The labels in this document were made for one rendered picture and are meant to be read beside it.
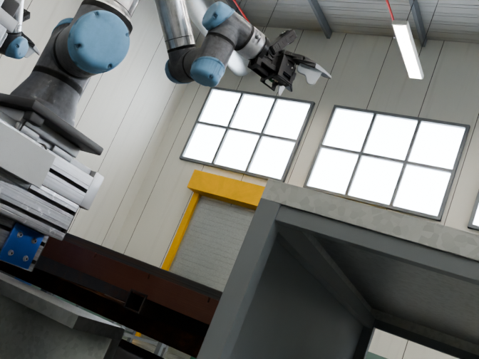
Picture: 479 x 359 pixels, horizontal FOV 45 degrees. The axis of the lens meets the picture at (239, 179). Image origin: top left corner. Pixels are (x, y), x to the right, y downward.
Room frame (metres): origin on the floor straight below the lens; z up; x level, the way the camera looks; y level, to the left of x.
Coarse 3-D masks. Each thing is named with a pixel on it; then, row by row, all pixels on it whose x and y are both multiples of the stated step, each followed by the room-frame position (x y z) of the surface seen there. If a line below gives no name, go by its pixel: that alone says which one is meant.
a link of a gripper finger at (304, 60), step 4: (292, 56) 1.35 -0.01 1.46; (296, 56) 1.35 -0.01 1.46; (300, 56) 1.35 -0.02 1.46; (304, 56) 1.35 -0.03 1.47; (296, 60) 1.35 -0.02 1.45; (300, 60) 1.35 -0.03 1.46; (304, 60) 1.35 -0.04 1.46; (308, 60) 1.35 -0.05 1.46; (304, 64) 1.36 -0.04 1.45; (308, 64) 1.36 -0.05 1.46; (312, 64) 1.36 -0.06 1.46
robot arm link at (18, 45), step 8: (16, 16) 1.70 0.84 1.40; (16, 32) 1.74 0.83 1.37; (8, 40) 1.75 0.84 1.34; (16, 40) 1.75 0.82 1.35; (24, 40) 1.76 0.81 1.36; (0, 48) 1.77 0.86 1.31; (8, 48) 1.76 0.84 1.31; (16, 48) 1.75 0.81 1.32; (24, 48) 1.79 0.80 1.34; (8, 56) 1.79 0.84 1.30; (16, 56) 1.78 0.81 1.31
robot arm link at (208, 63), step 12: (216, 36) 1.25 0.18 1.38; (204, 48) 1.26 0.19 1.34; (216, 48) 1.25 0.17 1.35; (228, 48) 1.26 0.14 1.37; (192, 60) 1.29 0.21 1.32; (204, 60) 1.25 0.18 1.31; (216, 60) 1.25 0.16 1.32; (228, 60) 1.28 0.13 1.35; (192, 72) 1.27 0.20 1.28; (204, 72) 1.25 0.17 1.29; (216, 72) 1.26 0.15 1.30; (204, 84) 1.31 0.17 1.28; (216, 84) 1.29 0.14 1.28
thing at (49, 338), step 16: (0, 304) 1.62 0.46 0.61; (16, 304) 1.60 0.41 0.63; (0, 320) 1.61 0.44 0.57; (16, 320) 1.59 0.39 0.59; (32, 320) 1.57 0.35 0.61; (48, 320) 1.55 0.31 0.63; (0, 336) 1.60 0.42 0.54; (16, 336) 1.58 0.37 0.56; (32, 336) 1.56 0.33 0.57; (48, 336) 1.54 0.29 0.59; (64, 336) 1.52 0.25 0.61; (80, 336) 1.50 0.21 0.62; (96, 336) 1.48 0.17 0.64; (0, 352) 1.59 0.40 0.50; (16, 352) 1.57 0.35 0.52; (32, 352) 1.55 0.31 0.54; (48, 352) 1.53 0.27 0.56; (64, 352) 1.51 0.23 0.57; (80, 352) 1.49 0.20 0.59; (96, 352) 1.47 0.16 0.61; (112, 352) 1.48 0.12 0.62
